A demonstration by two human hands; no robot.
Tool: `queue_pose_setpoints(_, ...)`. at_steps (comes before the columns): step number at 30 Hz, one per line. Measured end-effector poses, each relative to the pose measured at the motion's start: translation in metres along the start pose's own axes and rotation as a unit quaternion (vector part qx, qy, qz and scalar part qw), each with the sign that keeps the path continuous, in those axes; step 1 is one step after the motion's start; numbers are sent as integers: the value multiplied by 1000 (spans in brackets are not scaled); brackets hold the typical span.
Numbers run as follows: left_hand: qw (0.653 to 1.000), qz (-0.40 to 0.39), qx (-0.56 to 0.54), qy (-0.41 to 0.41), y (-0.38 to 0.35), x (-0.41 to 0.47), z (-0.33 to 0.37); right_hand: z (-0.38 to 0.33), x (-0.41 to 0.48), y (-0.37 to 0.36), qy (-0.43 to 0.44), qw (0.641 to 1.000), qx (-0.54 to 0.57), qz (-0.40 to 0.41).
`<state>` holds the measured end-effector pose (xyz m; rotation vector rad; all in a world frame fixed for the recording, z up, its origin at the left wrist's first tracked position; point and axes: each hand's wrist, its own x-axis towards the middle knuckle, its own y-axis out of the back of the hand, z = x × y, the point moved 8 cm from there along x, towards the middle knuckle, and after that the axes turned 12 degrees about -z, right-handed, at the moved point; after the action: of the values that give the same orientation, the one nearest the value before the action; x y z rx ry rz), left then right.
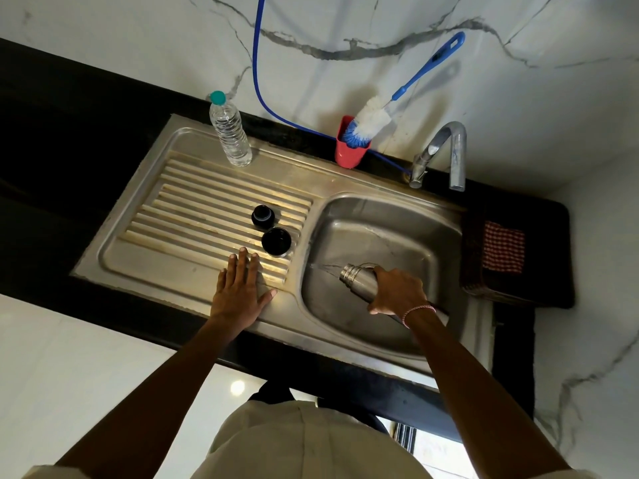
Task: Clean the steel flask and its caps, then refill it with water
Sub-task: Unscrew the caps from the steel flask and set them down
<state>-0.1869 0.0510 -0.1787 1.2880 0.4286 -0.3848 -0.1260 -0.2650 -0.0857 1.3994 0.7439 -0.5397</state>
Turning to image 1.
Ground person's right hand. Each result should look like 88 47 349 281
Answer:
367 265 434 327

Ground person's left hand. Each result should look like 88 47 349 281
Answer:
209 247 278 337

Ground steel flask bottle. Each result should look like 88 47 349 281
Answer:
339 262 450 327

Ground steel flask cup lid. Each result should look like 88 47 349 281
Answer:
261 226 293 259

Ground black flask stopper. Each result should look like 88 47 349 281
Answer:
251 204 276 232

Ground blue white bottle brush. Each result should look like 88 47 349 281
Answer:
341 31 466 148

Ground person's left forearm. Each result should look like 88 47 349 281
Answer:
52 316 250 479

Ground person's right forearm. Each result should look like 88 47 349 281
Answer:
404 307 575 479

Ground clear plastic water bottle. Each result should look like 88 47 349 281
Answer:
208 90 253 168

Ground dark woven tray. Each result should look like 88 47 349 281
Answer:
460 206 575 310

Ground stainless steel sink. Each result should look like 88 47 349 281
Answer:
69 113 495 393

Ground dark trousers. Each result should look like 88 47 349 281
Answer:
249 381 390 434

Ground red checkered cloth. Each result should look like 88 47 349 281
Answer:
481 220 526 275

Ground dark striped floor grate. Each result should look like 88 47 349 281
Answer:
393 422 418 454

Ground chrome sink faucet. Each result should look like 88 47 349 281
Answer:
409 120 468 193

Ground red plastic brush holder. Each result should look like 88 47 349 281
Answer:
334 114 372 170

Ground red white thread bracelet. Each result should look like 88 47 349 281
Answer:
401 303 437 330

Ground blue hose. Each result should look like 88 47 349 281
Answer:
252 0 413 176

